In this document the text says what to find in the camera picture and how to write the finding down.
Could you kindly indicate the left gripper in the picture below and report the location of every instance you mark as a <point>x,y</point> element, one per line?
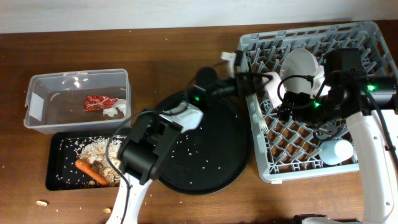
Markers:
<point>249,83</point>

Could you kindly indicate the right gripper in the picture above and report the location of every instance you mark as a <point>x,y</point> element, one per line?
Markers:
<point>300,98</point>

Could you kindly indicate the pink bowl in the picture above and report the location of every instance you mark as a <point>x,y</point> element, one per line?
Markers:
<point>273,90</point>

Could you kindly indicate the white plastic fork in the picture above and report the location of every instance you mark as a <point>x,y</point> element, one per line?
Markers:
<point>262,122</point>

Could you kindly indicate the grey plate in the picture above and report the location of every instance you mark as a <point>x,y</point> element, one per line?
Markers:
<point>298,62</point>

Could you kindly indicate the light blue cup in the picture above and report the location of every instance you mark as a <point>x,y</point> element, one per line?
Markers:
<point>335,151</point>

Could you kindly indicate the white tissue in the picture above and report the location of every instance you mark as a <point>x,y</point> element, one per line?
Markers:
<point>118,108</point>

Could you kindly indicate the red snack wrapper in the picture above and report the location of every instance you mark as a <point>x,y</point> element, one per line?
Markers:
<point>98,102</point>

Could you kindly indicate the rice and food scraps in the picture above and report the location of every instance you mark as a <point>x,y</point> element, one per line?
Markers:
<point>94,151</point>

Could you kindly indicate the orange carrot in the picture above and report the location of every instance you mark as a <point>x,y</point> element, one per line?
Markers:
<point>86,167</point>

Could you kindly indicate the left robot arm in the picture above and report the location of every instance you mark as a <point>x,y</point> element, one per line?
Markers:
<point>154,133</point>

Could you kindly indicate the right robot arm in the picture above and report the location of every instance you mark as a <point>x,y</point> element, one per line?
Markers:
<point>369,107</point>

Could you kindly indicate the grey dishwasher rack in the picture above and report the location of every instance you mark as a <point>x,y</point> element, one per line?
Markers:
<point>289,151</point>

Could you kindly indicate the round black tray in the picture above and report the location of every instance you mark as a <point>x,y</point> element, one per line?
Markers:
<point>212,156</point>

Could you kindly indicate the clear plastic bin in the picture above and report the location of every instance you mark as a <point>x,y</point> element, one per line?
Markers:
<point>55,102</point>

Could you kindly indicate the black rectangular tray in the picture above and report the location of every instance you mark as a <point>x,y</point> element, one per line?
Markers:
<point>50,182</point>

